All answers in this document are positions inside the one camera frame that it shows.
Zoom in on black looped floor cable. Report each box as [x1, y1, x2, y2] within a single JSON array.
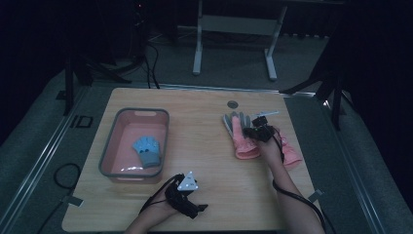
[[53, 162, 83, 191]]

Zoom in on pink glove grey palm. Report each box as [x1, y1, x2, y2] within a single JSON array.
[[222, 111, 261, 161]]

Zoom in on blue knitted glove dark dots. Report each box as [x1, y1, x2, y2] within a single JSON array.
[[131, 136, 162, 170]]

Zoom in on person's right hand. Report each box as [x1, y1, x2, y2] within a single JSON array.
[[257, 136, 285, 168]]

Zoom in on black hanging cables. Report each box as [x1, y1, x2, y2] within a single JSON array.
[[142, 42, 161, 90]]

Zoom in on white metal desk frame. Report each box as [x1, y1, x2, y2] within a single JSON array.
[[192, 0, 288, 82]]

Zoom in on dark equipment with red light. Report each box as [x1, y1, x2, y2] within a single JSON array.
[[129, 0, 151, 64]]

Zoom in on black tripod stand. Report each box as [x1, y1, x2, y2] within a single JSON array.
[[62, 48, 132, 117], [280, 64, 347, 132]]

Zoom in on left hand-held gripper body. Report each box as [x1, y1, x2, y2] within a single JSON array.
[[164, 171, 200, 219]]

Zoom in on person's left hand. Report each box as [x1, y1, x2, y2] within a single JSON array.
[[141, 193, 180, 224]]

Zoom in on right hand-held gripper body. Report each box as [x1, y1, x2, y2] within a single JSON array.
[[248, 110, 281, 143]]

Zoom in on grey tape piece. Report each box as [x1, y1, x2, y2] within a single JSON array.
[[307, 188, 324, 204], [60, 195, 85, 208]]

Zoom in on black floor tape marking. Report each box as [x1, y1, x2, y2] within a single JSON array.
[[69, 114, 94, 129]]

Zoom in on pink plastic basin grey rim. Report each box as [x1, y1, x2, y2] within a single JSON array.
[[98, 107, 170, 184]]

